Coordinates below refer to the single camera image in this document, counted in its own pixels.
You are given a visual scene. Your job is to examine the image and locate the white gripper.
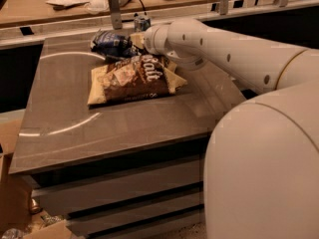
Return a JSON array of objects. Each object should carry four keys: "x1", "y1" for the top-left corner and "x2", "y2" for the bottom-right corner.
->
[{"x1": 130, "y1": 24, "x2": 169, "y2": 55}]

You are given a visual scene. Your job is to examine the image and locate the silver blue redbull can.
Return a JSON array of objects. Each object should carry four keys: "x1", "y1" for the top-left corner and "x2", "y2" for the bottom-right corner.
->
[{"x1": 134, "y1": 14, "x2": 151, "y2": 32}]

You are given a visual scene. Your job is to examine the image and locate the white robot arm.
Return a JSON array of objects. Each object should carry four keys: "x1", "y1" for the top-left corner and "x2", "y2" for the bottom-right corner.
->
[{"x1": 144, "y1": 19, "x2": 319, "y2": 239}]

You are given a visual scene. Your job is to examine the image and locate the blue chip bag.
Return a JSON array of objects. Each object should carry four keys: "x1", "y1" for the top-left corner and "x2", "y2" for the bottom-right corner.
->
[{"x1": 90, "y1": 30, "x2": 142, "y2": 60}]

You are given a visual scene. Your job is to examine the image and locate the brown yellow chip bag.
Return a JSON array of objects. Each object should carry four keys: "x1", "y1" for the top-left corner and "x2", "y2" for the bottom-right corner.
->
[{"x1": 88, "y1": 54, "x2": 187, "y2": 106}]

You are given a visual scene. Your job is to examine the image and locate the wooden background desk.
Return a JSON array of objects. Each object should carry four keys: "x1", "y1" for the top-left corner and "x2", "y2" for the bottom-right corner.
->
[{"x1": 0, "y1": 0, "x2": 248, "y2": 29}]

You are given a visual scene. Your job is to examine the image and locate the grey drawer cabinet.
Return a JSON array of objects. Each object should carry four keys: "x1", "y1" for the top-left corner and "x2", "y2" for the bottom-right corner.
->
[{"x1": 10, "y1": 33, "x2": 244, "y2": 239}]

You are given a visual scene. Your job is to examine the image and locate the brown cardboard box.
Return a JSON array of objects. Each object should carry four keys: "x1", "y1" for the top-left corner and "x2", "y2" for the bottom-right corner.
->
[{"x1": 0, "y1": 119, "x2": 72, "y2": 239}]

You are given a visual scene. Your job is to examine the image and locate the grey metal post left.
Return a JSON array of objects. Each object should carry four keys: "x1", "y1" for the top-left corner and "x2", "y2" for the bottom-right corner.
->
[{"x1": 108, "y1": 0, "x2": 123, "y2": 30}]

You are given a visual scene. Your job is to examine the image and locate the black power cable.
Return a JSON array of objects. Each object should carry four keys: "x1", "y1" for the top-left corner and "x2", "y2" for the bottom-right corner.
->
[{"x1": 121, "y1": 0, "x2": 149, "y2": 22}]

